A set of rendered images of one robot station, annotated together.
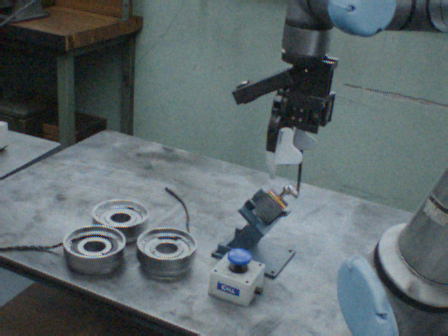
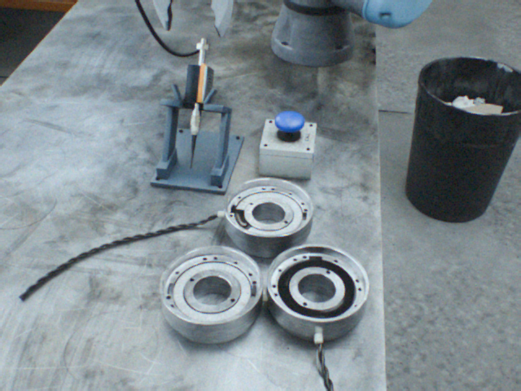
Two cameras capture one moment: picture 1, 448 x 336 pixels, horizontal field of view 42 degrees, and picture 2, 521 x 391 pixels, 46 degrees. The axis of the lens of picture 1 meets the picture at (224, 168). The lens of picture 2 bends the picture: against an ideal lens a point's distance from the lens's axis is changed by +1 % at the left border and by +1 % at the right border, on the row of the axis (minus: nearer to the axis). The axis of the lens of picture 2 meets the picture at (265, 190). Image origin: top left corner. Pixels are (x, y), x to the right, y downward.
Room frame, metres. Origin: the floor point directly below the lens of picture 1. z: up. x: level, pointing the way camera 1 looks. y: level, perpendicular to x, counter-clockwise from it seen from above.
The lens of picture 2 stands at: (1.04, 0.60, 1.31)
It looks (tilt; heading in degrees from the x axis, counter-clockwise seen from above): 40 degrees down; 253
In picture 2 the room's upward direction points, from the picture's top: 2 degrees clockwise
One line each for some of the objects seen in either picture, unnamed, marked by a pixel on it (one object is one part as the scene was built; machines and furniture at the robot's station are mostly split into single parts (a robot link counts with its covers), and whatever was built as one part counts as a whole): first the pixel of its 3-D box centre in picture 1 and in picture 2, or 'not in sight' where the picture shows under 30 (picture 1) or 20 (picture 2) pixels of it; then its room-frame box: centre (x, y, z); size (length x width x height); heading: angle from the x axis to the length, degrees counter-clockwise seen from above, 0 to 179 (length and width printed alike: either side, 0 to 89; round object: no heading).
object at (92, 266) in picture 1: (94, 250); (316, 292); (0.86, 0.21, 0.82); 0.10 x 0.10 x 0.04
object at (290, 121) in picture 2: (238, 265); (289, 132); (0.82, -0.04, 0.85); 0.04 x 0.04 x 0.05
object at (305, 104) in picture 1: (303, 90); not in sight; (0.92, -0.12, 1.13); 0.09 x 0.08 x 0.12; 65
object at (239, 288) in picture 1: (239, 279); (288, 145); (0.82, -0.04, 0.82); 0.08 x 0.07 x 0.05; 67
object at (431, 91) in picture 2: not in sight; (460, 142); (0.01, -0.73, 0.21); 0.34 x 0.34 x 0.43
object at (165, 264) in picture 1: (166, 252); (268, 218); (0.88, 0.09, 0.82); 0.10 x 0.10 x 0.04
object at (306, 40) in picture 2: not in sight; (314, 20); (0.67, -0.36, 0.85); 0.15 x 0.15 x 0.10
